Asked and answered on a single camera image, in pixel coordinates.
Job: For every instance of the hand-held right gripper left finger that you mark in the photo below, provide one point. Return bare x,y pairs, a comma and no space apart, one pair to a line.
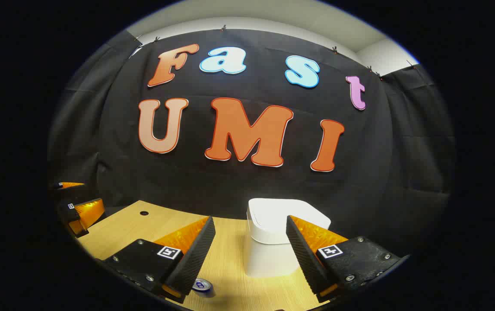
195,259

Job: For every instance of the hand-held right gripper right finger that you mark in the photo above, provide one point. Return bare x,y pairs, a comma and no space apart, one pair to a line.
303,255

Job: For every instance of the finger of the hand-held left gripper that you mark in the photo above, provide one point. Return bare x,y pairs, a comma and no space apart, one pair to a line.
68,185
84,214

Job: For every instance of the white desktop garbage bin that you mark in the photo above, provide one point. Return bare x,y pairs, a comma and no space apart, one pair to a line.
269,216

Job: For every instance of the wooden desktop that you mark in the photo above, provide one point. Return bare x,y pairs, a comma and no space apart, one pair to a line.
230,268

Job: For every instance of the black backdrop cloth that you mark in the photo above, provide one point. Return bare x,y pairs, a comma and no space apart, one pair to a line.
230,185

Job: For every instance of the blue pop can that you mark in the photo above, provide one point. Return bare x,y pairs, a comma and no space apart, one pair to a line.
202,286

